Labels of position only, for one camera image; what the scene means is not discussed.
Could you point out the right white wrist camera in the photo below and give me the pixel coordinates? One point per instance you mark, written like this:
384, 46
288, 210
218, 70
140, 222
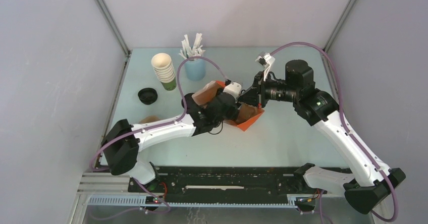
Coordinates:
266, 60

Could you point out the white stirrer packets bundle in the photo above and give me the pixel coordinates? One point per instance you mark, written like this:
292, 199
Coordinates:
189, 50

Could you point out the light blue holder cup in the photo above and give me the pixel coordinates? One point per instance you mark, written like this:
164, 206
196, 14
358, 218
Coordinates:
195, 69

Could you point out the black plastic lid stack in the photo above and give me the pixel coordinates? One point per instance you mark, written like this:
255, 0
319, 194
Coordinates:
147, 95

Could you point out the orange paper bag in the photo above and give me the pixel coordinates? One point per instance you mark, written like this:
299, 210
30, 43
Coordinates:
248, 115

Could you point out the black metal base rail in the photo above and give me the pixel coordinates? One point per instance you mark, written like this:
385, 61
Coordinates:
190, 186

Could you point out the stack of paper cups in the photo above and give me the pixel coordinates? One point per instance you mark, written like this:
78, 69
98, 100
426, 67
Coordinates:
163, 67

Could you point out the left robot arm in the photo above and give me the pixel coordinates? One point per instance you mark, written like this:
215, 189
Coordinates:
123, 143

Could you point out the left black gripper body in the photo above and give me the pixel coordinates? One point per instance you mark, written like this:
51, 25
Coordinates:
232, 115

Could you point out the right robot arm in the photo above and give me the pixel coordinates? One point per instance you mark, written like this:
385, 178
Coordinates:
370, 180

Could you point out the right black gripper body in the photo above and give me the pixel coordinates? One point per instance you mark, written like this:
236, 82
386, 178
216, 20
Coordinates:
258, 80

